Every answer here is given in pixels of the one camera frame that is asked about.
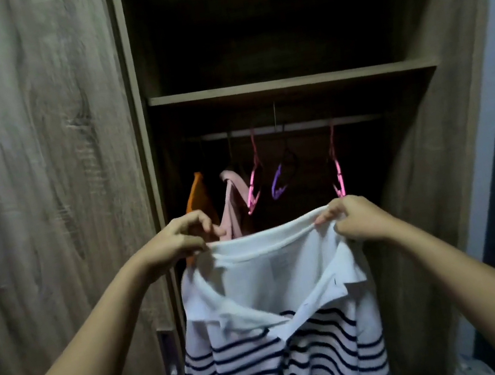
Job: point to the person's left hand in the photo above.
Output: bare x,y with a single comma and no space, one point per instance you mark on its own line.
177,243

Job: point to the person's right hand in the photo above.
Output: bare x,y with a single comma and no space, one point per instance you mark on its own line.
365,220

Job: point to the pink plastic hanger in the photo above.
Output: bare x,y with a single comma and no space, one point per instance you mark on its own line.
339,180
253,191

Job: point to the orange t-shirt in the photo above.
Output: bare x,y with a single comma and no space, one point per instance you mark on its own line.
197,197

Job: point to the pink shirt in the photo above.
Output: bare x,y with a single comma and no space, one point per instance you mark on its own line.
232,210

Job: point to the purple plastic hanger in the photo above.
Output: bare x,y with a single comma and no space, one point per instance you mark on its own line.
277,185

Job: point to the white striped shirt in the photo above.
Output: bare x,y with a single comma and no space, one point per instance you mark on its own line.
272,284

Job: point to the wooden wardrobe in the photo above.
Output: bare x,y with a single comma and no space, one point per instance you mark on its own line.
40,180

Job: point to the person's left forearm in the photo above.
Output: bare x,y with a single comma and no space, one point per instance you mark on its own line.
71,372

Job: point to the person's right forearm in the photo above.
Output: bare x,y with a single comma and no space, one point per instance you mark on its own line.
479,288

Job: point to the thin metal rail support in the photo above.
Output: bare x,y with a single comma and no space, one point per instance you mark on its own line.
275,117

